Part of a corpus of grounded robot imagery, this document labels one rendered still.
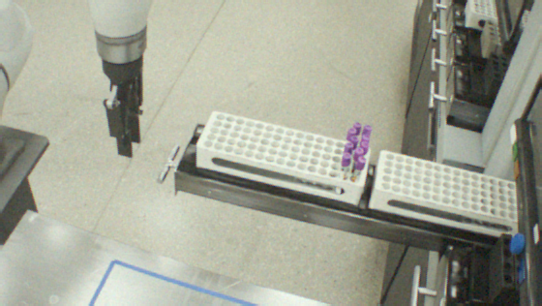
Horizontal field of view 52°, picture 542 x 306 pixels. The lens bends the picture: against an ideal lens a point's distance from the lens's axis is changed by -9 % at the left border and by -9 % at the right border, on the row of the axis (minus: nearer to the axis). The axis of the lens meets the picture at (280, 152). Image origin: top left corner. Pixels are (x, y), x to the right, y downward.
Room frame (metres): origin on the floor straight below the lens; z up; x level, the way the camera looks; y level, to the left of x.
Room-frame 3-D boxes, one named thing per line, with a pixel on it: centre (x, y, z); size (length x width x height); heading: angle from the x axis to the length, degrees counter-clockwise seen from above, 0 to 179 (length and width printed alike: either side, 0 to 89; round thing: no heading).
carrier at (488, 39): (1.26, -0.48, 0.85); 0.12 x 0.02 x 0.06; 174
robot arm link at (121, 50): (0.80, 0.29, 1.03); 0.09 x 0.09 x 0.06
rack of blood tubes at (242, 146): (0.76, -0.01, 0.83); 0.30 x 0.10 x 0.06; 83
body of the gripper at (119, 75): (0.80, 0.29, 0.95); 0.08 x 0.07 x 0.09; 173
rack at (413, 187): (0.73, -0.32, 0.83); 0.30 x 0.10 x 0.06; 83
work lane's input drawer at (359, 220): (0.75, -0.14, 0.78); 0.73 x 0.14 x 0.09; 83
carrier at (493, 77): (1.11, -0.46, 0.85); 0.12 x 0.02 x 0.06; 173
